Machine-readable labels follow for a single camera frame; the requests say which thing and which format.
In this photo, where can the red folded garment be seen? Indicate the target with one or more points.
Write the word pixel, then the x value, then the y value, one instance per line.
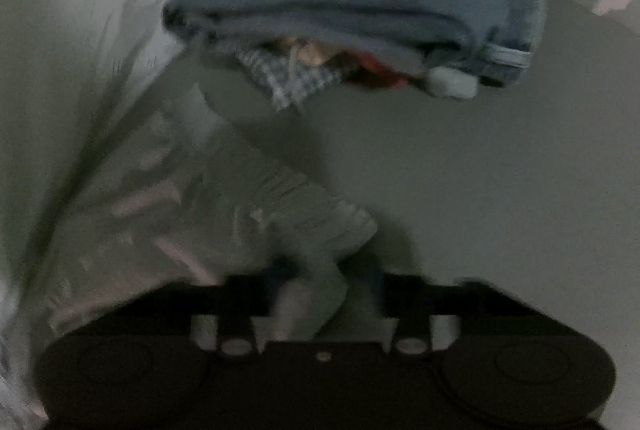
pixel 370 73

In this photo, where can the white carrot print pillow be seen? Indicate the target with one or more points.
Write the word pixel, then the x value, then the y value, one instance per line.
pixel 57 61

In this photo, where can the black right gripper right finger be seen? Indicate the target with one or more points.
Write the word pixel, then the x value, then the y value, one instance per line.
pixel 398 311

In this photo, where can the folded plaid shirt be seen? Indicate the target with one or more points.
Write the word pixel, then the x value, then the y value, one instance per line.
pixel 284 79

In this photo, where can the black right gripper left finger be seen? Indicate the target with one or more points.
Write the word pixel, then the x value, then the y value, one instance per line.
pixel 222 316

